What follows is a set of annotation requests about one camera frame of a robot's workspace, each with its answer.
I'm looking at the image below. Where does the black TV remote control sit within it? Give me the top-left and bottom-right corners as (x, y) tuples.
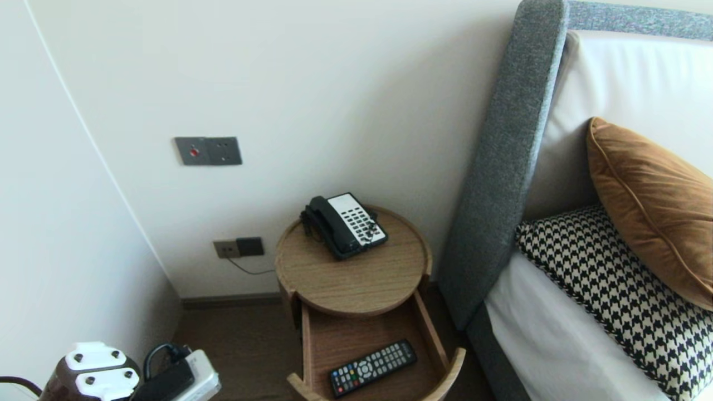
(329, 339), (418, 398)

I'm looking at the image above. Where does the thin phone wall cable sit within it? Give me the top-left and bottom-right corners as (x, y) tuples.
(226, 257), (277, 276)

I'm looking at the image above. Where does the brown velvet pillow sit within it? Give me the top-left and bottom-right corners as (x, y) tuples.
(587, 115), (713, 311)

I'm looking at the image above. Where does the round wooden bedside table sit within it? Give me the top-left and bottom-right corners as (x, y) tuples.
(287, 290), (467, 401)

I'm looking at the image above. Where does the black white houndstooth pillow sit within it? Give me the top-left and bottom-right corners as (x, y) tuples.
(515, 203), (713, 401)

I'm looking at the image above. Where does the brown wooden baseboard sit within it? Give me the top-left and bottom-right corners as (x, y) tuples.
(179, 292), (282, 310)

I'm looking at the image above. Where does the black desk telephone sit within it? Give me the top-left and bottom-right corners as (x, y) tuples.
(300, 192), (389, 261)

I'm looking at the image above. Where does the white headboard cushion panel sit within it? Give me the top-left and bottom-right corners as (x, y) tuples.
(524, 28), (713, 221)

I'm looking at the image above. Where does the grey switch plate red button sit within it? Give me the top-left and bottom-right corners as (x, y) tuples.
(174, 137), (209, 166)

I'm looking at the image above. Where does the black wall outlet plate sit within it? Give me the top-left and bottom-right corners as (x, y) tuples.
(236, 237), (265, 257)

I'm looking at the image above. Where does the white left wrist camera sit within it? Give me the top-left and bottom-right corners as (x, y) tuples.
(167, 350), (221, 401)

